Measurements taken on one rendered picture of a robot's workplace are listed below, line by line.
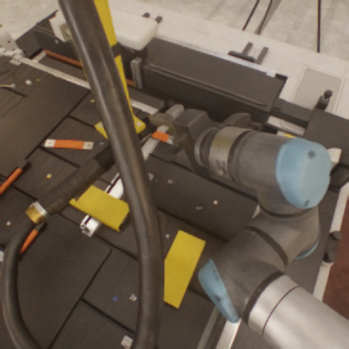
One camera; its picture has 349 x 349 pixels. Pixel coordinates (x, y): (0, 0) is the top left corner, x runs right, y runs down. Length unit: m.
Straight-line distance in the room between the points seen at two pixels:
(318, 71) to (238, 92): 0.68
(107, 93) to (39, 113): 0.78
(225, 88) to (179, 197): 0.35
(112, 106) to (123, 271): 0.50
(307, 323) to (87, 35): 0.38
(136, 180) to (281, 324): 0.25
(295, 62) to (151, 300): 1.32
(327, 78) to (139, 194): 1.27
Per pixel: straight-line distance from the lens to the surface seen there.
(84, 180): 0.62
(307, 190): 0.38
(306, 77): 1.41
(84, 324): 0.70
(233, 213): 0.73
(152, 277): 0.31
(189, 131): 0.48
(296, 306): 0.38
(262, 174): 0.39
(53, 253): 0.75
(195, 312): 0.67
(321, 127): 1.17
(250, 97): 0.84
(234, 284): 0.41
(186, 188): 0.75
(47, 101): 1.05
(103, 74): 0.26
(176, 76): 0.89
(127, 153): 0.26
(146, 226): 0.28
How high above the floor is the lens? 1.67
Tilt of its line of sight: 60 degrees down
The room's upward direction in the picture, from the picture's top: 2 degrees counter-clockwise
